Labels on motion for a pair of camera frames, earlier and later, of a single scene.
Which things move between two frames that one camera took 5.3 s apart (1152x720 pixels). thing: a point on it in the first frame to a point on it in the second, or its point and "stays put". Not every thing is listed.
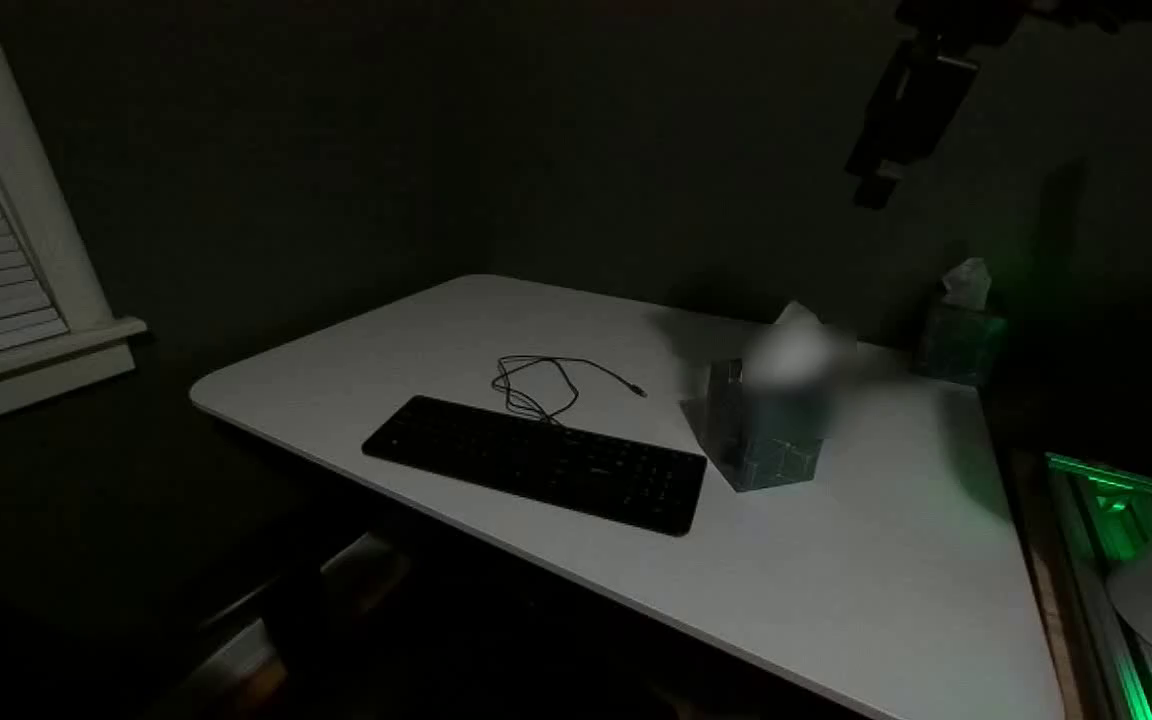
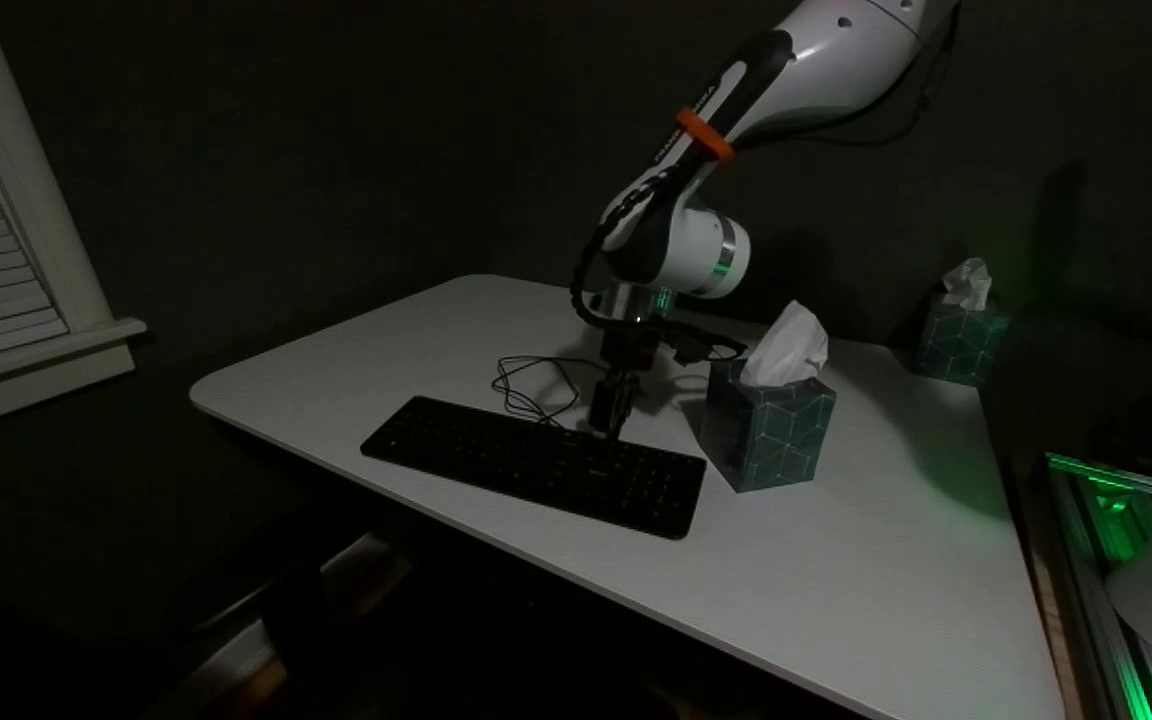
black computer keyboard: [613, 473] stays put
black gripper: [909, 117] to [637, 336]
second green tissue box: [963, 336] stays put
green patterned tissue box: [775, 411] stays put
